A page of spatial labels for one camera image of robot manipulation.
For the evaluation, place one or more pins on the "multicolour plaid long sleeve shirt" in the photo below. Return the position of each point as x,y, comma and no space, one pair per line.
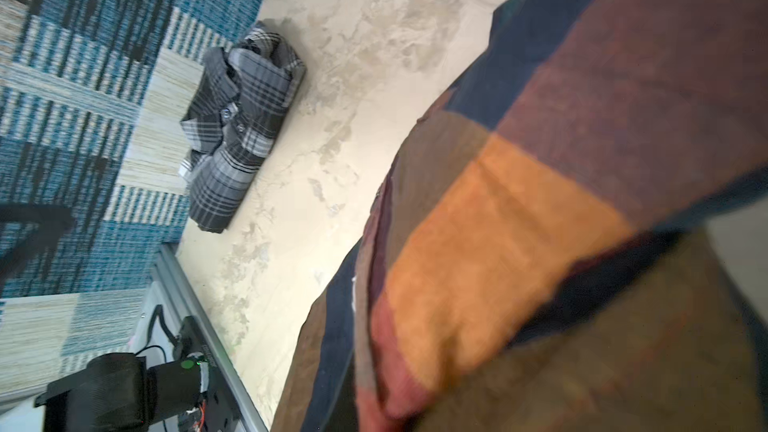
536,258

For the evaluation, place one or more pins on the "grey plaid long sleeve shirt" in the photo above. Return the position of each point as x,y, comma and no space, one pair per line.
234,119

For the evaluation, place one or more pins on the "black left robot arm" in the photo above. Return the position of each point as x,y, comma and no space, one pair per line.
120,392

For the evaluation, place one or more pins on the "aluminium mounting rail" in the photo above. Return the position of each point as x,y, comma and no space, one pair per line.
173,325

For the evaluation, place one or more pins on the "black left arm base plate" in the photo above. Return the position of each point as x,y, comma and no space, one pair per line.
216,408

